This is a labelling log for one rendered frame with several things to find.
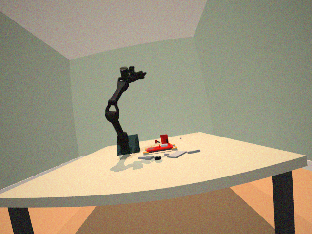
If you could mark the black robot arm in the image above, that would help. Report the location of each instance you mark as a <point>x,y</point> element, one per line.
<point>113,116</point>

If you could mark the pale pink flat rectangular slab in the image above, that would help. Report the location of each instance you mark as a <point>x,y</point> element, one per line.
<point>177,154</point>

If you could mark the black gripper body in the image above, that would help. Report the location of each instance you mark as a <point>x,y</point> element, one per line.
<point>136,76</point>

